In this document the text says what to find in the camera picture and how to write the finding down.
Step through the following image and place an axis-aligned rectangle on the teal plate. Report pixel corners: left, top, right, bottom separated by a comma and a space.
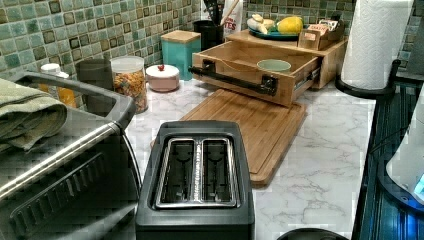
249, 28, 298, 41

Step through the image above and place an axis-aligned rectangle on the teal canister with wooden lid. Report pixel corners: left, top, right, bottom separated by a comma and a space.
161, 30, 201, 80

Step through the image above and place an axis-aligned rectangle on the wooden tea bag box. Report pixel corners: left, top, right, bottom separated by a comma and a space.
297, 19, 345, 50

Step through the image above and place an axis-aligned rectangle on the white printed package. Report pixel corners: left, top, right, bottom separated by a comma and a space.
218, 0, 243, 37

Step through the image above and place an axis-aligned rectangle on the paper towel roll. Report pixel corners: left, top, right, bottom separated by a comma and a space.
341, 0, 414, 90

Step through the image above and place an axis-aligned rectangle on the stainless toaster oven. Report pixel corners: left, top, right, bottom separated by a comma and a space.
1, 72, 142, 240

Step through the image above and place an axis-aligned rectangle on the wooden drawer with black handle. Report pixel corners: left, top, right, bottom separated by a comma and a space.
188, 41, 321, 106

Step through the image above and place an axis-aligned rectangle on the jar with orange contents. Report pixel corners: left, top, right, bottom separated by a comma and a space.
38, 63, 76, 107

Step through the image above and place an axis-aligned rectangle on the green bowl in drawer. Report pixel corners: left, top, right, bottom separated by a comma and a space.
257, 59, 292, 72

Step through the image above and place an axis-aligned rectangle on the clear jar of cereal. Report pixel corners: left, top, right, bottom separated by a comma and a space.
110, 56, 148, 113

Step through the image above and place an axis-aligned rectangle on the black two-slot toaster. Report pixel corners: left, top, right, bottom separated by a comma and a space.
135, 120, 255, 240

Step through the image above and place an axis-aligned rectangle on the wooden spoon handle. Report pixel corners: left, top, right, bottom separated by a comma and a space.
220, 0, 239, 26

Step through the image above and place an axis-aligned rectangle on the black paper towel holder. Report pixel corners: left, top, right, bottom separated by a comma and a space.
335, 59, 401, 100

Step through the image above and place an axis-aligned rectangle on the black spatula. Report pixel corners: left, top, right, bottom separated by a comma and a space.
203, 0, 221, 25

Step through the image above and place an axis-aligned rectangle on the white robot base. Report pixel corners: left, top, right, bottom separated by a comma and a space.
380, 89, 424, 213

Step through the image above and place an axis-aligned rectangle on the yellow plush lemon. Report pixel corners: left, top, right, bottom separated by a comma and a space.
277, 16, 303, 34

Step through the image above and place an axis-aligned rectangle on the pink ceramic lidded pot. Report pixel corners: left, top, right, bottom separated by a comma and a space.
145, 64, 180, 92

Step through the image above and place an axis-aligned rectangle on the green folded towel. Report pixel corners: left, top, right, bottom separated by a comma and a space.
0, 79, 67, 152

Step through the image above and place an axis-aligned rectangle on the wooden drawer cabinet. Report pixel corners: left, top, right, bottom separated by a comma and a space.
225, 30, 347, 89

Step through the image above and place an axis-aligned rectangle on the bamboo cutting board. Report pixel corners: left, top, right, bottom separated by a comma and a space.
181, 89, 306, 188

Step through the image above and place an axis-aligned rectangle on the black utensil holder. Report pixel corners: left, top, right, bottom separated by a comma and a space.
193, 20, 224, 51

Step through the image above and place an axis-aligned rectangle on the cream plush garlic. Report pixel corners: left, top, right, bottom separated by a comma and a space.
247, 14, 275, 34

